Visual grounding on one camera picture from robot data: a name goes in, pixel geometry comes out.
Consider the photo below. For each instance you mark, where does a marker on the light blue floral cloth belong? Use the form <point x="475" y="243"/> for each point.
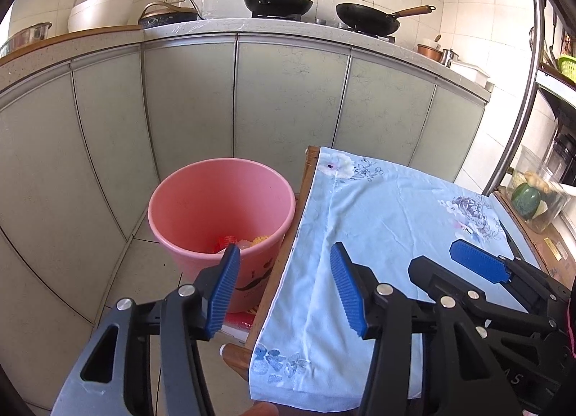
<point x="382" y="218"/>

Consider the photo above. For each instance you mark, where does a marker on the steel bowl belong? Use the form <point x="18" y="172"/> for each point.
<point x="29" y="35"/>

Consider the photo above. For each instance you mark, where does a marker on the large yellow foam net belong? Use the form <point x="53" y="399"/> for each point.
<point x="261" y="240"/>

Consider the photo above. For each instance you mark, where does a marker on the black blender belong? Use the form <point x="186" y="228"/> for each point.
<point x="562" y="155"/>

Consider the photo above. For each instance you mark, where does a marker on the red snack packet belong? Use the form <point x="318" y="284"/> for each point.
<point x="225" y="243"/>

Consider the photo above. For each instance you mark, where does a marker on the steel cup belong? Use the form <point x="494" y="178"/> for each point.
<point x="447" y="58"/>

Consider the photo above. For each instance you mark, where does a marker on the green plastic basket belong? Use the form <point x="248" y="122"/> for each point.
<point x="568" y="68"/>

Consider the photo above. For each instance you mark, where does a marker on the ginger root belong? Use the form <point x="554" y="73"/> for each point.
<point x="535" y="182"/>

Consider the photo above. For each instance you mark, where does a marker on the white leek stalk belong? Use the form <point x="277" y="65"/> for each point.
<point x="542" y="209"/>

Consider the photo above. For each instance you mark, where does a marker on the red white flat package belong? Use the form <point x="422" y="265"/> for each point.
<point x="238" y="323"/>

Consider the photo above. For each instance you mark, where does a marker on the metal shelf rack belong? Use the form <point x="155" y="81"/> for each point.
<point x="524" y="105"/>

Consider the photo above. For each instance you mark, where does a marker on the dark blue electric cooker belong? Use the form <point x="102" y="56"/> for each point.
<point x="166" y="17"/>

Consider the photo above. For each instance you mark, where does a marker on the copper pot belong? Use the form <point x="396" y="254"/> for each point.
<point x="429" y="50"/>

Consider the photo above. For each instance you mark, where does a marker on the grey kitchen cabinet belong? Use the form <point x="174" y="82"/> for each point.
<point x="292" y="96"/>

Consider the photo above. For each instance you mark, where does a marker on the clear plastic container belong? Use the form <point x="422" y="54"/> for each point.
<point x="555" y="204"/>

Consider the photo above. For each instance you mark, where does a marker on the pink plastic bucket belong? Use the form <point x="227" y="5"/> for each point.
<point x="189" y="200"/>

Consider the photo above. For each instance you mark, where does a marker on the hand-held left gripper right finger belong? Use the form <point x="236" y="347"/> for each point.
<point x="348" y="290"/>

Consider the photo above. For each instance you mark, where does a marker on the white rectangular container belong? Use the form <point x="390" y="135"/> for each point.
<point x="470" y="74"/>

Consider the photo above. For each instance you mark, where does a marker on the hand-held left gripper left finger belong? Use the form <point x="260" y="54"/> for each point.
<point x="224" y="290"/>

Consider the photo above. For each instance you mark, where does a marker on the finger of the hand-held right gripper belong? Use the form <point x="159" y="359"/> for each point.
<point x="432" y="276"/>
<point x="477" y="260"/>

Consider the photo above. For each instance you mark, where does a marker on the green squash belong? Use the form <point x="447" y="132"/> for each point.
<point x="526" y="202"/>

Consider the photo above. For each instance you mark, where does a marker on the white rice cooker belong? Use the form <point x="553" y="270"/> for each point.
<point x="101" y="13"/>

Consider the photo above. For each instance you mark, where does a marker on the gas stove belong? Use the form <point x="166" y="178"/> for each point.
<point x="274" y="16"/>

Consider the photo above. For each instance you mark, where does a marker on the person's left hand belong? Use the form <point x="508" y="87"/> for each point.
<point x="263" y="409"/>

